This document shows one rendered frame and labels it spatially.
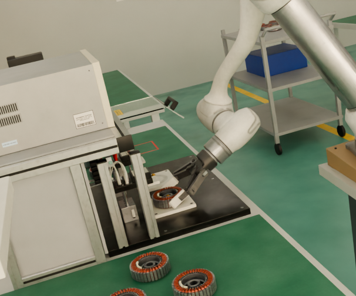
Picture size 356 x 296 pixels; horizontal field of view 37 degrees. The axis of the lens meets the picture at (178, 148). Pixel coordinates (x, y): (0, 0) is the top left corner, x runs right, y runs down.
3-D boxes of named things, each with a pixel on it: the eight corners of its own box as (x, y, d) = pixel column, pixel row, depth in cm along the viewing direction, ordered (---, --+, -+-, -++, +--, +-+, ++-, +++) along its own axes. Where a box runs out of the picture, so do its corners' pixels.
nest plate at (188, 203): (184, 191, 194) (184, 188, 193) (196, 207, 180) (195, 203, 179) (145, 203, 191) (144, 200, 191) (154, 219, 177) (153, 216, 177)
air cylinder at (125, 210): (135, 211, 187) (131, 197, 185) (139, 219, 180) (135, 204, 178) (121, 215, 186) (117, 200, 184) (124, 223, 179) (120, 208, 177)
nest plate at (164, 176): (168, 171, 216) (168, 169, 216) (178, 184, 202) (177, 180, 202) (133, 182, 214) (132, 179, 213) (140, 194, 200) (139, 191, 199)
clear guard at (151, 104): (168, 106, 222) (165, 92, 220) (184, 118, 199) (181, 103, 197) (92, 126, 216) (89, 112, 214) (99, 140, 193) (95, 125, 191)
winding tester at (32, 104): (98, 101, 205) (85, 49, 199) (115, 126, 165) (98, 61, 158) (-4, 127, 198) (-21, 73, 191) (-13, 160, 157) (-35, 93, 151)
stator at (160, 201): (180, 192, 191) (178, 182, 190) (188, 202, 181) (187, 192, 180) (150, 200, 189) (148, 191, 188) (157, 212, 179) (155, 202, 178)
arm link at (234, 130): (238, 160, 184) (220, 144, 194) (271, 128, 184) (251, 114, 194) (222, 141, 177) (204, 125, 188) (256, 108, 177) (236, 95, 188)
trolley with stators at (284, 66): (292, 113, 519) (278, 9, 487) (351, 138, 425) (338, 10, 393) (235, 129, 508) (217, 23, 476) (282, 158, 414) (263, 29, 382)
